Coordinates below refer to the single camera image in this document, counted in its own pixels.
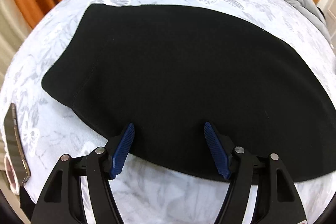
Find butterfly print bed sheet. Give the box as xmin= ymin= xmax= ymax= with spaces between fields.
xmin=1 ymin=0 xmax=335 ymax=223

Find black pants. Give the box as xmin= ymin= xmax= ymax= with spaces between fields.
xmin=42 ymin=4 xmax=335 ymax=182

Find white wardrobe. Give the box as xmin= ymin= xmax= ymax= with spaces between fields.
xmin=317 ymin=0 xmax=335 ymax=32

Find dark smartphone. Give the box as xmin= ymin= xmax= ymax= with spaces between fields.
xmin=3 ymin=103 xmax=31 ymax=193

